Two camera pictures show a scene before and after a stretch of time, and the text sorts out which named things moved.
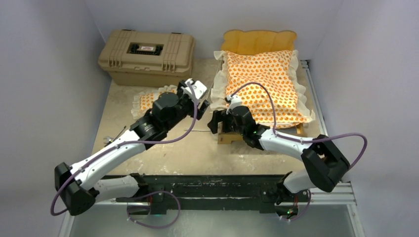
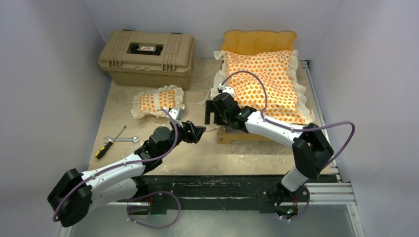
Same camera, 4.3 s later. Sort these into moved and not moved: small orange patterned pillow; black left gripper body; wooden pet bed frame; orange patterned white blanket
Moved: black left gripper body
Not moved: small orange patterned pillow; wooden pet bed frame; orange patterned white blanket
